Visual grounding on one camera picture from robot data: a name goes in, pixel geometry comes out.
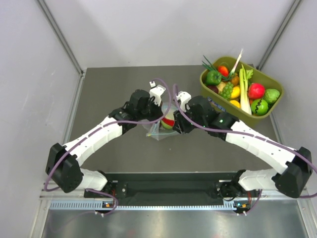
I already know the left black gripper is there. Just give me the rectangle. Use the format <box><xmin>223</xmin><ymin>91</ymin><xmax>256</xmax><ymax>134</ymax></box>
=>
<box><xmin>137</xmin><ymin>96</ymin><xmax>162</xmax><ymax>124</ymax></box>

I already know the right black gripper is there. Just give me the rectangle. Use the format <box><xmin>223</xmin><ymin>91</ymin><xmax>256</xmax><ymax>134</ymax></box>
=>
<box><xmin>173</xmin><ymin>105</ymin><xmax>207</xmax><ymax>135</ymax></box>

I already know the clear zip top bag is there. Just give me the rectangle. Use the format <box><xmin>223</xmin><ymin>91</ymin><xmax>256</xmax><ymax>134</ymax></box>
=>
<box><xmin>143</xmin><ymin>104</ymin><xmax>179</xmax><ymax>141</ymax></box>

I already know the green fake bell pepper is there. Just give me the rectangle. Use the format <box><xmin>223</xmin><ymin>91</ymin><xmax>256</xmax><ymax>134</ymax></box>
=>
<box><xmin>206</xmin><ymin>70</ymin><xmax>222</xmax><ymax>86</ymax></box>

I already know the red fake chili pepper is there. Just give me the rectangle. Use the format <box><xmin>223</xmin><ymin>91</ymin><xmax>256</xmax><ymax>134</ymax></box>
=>
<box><xmin>161</xmin><ymin>118</ymin><xmax>175</xmax><ymax>128</ymax></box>

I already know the light green fake cabbage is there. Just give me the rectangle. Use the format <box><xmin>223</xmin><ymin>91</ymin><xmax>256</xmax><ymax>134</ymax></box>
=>
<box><xmin>160</xmin><ymin>114</ymin><xmax>175</xmax><ymax>130</ymax></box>

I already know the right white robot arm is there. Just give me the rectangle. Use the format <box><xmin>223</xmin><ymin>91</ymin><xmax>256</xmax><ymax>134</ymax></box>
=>
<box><xmin>174</xmin><ymin>92</ymin><xmax>315</xmax><ymax>198</ymax></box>

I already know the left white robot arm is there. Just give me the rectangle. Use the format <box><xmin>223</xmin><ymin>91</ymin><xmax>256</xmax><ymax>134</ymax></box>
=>
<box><xmin>46</xmin><ymin>85</ymin><xmax>165</xmax><ymax>197</ymax></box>

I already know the dark purple fake passionfruit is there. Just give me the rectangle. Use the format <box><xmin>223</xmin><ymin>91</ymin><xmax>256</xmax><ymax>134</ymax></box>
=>
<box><xmin>207</xmin><ymin>85</ymin><xmax>219</xmax><ymax>94</ymax></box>

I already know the beige fake potato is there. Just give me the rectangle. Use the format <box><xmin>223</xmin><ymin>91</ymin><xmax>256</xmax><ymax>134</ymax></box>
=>
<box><xmin>216</xmin><ymin>81</ymin><xmax>226</xmax><ymax>94</ymax></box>

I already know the green fake grape bunch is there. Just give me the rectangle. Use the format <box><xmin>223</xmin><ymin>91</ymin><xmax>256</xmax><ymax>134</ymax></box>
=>
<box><xmin>219</xmin><ymin>82</ymin><xmax>234</xmax><ymax>100</ymax></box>

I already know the yellow fake lemon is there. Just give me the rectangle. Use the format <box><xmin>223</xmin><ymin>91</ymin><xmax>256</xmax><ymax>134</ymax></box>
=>
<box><xmin>230</xmin><ymin>85</ymin><xmax>241</xmax><ymax>99</ymax></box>
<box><xmin>229</xmin><ymin>100</ymin><xmax>241</xmax><ymax>108</ymax></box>

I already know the red orange fake mango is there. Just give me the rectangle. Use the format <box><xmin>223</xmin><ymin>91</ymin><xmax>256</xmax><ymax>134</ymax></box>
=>
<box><xmin>217</xmin><ymin>65</ymin><xmax>229</xmax><ymax>77</ymax></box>

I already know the fake celery stalk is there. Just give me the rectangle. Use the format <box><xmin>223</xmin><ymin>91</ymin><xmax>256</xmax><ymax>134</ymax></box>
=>
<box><xmin>239</xmin><ymin>65</ymin><xmax>253</xmax><ymax>115</ymax></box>

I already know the brown fake kiwi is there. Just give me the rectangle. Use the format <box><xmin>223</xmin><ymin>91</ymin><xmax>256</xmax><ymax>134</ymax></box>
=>
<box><xmin>230</xmin><ymin>75</ymin><xmax>240</xmax><ymax>86</ymax></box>

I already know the green fake watermelon ball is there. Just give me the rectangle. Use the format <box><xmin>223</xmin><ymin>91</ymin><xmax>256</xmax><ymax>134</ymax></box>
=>
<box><xmin>251</xmin><ymin>99</ymin><xmax>268</xmax><ymax>116</ymax></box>

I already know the red fake apple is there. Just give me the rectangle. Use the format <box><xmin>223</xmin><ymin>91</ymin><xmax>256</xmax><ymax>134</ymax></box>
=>
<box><xmin>248</xmin><ymin>83</ymin><xmax>265</xmax><ymax>100</ymax></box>

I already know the green bumpy fake fruit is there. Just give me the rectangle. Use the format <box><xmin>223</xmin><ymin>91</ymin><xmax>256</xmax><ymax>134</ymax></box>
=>
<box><xmin>263</xmin><ymin>89</ymin><xmax>280</xmax><ymax>104</ymax></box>

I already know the olive green plastic bin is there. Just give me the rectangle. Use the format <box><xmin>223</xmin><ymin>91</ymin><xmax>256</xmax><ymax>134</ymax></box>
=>
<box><xmin>200</xmin><ymin>57</ymin><xmax>284</xmax><ymax>127</ymax></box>

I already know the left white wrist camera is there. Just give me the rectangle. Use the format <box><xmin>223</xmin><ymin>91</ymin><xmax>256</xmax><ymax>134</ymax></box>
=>
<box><xmin>149</xmin><ymin>81</ymin><xmax>166</xmax><ymax>106</ymax></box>

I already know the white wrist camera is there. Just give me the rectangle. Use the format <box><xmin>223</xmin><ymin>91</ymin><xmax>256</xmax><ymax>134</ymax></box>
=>
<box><xmin>149</xmin><ymin>81</ymin><xmax>166</xmax><ymax>106</ymax></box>
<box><xmin>174</xmin><ymin>91</ymin><xmax>192</xmax><ymax>112</ymax></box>

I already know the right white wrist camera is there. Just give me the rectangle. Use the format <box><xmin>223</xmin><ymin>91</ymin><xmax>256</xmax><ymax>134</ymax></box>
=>
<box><xmin>174</xmin><ymin>91</ymin><xmax>192</xmax><ymax>112</ymax></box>

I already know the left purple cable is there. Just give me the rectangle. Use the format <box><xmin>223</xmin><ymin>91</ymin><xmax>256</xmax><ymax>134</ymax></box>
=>
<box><xmin>44</xmin><ymin>78</ymin><xmax>171</xmax><ymax>193</ymax></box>

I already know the purple cable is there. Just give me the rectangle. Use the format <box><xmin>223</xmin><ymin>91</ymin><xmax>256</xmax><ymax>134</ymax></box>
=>
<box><xmin>44</xmin><ymin>78</ymin><xmax>171</xmax><ymax>193</ymax></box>
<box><xmin>172</xmin><ymin>83</ymin><xmax>317</xmax><ymax>199</ymax></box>

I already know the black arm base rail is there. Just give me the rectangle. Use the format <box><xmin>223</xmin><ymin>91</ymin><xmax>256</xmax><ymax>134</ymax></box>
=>
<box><xmin>83</xmin><ymin>171</ymin><xmax>263</xmax><ymax>206</ymax></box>

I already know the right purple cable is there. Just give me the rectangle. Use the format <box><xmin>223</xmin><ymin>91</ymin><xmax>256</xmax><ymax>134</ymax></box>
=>
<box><xmin>172</xmin><ymin>83</ymin><xmax>317</xmax><ymax>199</ymax></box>

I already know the grey slotted cable duct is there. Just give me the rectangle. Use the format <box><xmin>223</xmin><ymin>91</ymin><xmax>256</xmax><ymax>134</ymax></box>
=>
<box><xmin>49</xmin><ymin>198</ymin><xmax>250</xmax><ymax>211</ymax></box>

